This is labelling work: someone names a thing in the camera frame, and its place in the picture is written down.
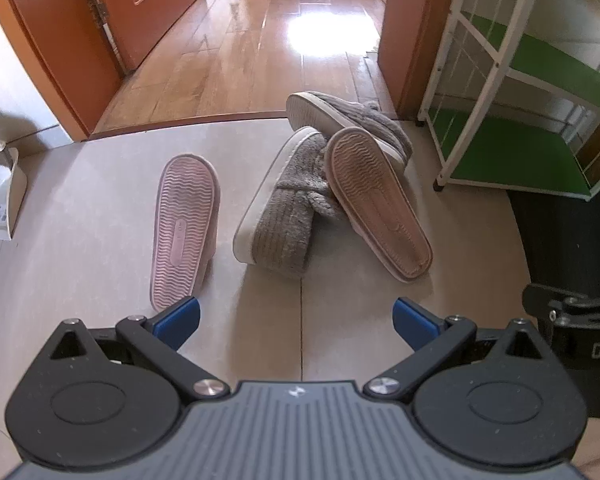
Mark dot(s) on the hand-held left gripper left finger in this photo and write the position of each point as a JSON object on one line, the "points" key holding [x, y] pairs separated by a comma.
{"points": [[177, 322]]}

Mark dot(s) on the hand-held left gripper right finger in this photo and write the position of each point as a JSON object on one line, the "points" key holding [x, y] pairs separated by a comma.
{"points": [[415, 322]]}

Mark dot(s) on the pink rubber slipper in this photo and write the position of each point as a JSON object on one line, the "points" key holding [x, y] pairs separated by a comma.
{"points": [[182, 230], [377, 200]]}

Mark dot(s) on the grey fuzzy knit slipper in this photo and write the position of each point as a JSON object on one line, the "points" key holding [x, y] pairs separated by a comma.
{"points": [[290, 210], [360, 115]]}

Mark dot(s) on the white green shoe rack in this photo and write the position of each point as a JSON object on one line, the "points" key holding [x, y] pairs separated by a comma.
{"points": [[510, 155]]}

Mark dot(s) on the dark floor mat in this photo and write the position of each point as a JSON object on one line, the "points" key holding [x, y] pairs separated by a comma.
{"points": [[560, 240]]}

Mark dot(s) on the white cardboard box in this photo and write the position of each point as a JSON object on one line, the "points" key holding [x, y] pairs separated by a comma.
{"points": [[0, 195]]}

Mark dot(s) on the metal door hinge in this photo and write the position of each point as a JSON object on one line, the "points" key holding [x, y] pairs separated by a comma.
{"points": [[100, 14]]}

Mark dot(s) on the orange wooden door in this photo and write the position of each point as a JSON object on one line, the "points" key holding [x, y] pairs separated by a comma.
{"points": [[150, 5]]}

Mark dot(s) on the orange wooden door frame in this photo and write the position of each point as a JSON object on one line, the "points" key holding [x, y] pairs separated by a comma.
{"points": [[45, 45], [405, 35]]}

